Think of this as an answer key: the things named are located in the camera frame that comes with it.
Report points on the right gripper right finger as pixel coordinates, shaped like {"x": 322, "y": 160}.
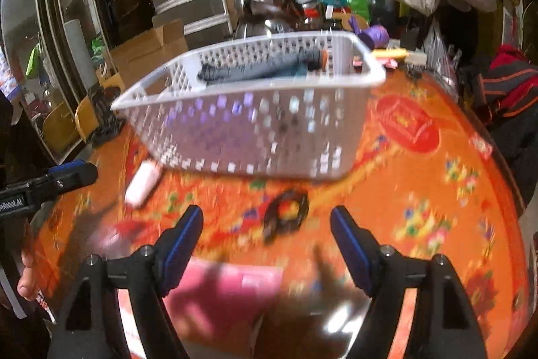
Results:
{"x": 444, "y": 324}

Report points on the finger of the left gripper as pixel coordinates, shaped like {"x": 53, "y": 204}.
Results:
{"x": 72, "y": 166}

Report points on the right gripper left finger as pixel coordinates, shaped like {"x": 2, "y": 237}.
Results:
{"x": 89, "y": 323}

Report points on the dark mesh fabric pouch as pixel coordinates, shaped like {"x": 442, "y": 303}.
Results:
{"x": 296, "y": 64}

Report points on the person's left hand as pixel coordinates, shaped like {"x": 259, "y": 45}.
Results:
{"x": 27, "y": 286}

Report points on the yellow chair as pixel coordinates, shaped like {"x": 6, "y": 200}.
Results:
{"x": 85, "y": 118}

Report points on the small white pink packet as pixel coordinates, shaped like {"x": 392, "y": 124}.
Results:
{"x": 144, "y": 181}

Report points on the black phone stand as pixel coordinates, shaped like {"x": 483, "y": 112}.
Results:
{"x": 109, "y": 124}

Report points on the brown cardboard box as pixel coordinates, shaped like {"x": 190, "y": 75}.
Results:
{"x": 147, "y": 51}

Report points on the orange floral tablecloth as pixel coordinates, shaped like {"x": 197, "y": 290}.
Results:
{"x": 427, "y": 179}

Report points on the white perforated plastic basket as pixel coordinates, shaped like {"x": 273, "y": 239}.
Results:
{"x": 300, "y": 127}

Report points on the stainless steel kettle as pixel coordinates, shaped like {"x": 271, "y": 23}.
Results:
{"x": 266, "y": 17}

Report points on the red black striped garment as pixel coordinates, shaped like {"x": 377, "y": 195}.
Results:
{"x": 508, "y": 86}

